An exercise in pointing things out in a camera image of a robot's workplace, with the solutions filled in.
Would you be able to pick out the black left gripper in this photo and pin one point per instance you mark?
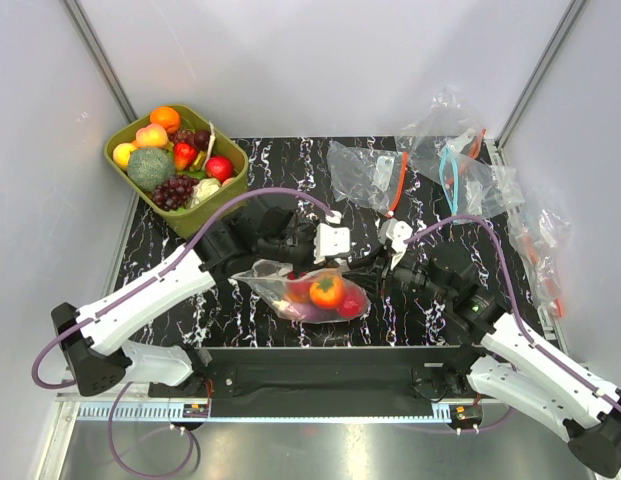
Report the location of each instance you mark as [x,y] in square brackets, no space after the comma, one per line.
[309,263]

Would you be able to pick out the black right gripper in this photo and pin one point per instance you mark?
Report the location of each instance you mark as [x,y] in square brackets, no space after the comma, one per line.
[383,271]

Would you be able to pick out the red apple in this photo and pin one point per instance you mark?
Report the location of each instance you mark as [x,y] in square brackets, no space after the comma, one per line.
[298,291]
[220,168]
[353,304]

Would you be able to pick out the dotted clear zip bag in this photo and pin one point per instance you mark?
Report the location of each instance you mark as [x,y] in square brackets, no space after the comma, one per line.
[268,279]

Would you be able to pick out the purple onion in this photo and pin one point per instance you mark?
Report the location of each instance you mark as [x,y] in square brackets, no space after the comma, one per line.
[307,312]

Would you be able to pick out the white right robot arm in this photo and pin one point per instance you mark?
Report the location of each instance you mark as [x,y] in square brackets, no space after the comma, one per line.
[508,361]

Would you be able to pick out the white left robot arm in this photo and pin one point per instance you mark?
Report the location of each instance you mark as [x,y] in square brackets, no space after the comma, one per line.
[96,340]

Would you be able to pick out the blue zipper clear bag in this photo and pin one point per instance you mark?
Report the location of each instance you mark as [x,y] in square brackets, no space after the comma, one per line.
[474,188]

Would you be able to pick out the red zipper clear bag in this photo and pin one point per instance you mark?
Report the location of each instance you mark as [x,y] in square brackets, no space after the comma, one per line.
[384,181]

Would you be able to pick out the crumpled clear bag pile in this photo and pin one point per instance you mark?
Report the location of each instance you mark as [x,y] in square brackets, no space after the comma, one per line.
[536,231]

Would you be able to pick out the black marbled table mat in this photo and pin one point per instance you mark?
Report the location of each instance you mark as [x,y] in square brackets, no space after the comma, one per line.
[233,316]

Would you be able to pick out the white cauliflower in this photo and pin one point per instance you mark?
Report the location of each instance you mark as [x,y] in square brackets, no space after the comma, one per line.
[204,189]

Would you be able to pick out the red apple in bin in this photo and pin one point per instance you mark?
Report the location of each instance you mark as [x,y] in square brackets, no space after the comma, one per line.
[220,168]

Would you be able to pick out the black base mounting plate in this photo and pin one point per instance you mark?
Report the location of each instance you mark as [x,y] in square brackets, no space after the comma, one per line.
[330,375]

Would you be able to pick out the olive yellow block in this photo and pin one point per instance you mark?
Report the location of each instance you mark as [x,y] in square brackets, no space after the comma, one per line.
[198,162]

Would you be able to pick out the dark purple grape bunch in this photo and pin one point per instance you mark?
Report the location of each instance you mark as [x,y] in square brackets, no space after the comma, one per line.
[174,193]

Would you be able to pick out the red orange fruit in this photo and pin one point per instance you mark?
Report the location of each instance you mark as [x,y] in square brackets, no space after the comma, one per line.
[184,155]

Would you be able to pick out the dark plum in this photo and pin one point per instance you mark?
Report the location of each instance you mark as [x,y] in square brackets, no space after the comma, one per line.
[201,139]

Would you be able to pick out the green broccoli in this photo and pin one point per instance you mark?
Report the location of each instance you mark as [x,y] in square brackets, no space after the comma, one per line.
[150,167]

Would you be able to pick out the pink yellow peach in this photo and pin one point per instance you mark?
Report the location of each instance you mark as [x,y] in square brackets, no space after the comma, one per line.
[151,136]

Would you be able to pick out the orange at bin back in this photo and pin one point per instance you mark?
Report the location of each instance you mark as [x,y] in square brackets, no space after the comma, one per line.
[167,117]

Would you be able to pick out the yellow lemon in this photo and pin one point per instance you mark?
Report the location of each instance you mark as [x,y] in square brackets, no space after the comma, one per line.
[122,153]

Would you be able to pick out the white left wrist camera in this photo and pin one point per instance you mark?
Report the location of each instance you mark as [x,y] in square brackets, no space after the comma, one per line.
[332,240]

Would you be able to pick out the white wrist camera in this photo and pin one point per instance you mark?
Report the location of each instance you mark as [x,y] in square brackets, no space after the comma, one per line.
[332,240]
[394,235]

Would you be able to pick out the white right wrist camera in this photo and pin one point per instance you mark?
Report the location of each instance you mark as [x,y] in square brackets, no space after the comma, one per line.
[394,235]

